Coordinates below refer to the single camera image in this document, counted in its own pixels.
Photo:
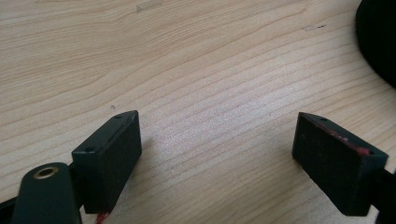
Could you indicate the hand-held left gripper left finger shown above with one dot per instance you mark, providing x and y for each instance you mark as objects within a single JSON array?
[{"x": 107, "y": 161}]

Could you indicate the black round object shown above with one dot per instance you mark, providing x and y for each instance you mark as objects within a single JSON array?
[{"x": 378, "y": 37}]

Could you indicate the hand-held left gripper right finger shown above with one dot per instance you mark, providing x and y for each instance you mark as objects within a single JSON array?
[{"x": 334, "y": 168}]

